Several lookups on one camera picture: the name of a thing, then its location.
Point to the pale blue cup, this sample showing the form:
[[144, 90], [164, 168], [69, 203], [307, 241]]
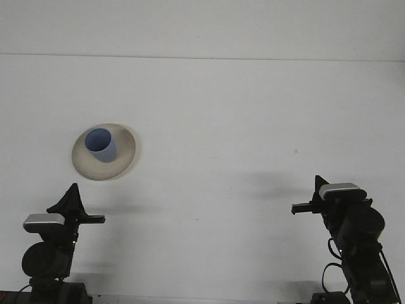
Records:
[[106, 152]]

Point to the pale round plate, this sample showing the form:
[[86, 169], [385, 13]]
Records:
[[123, 158]]

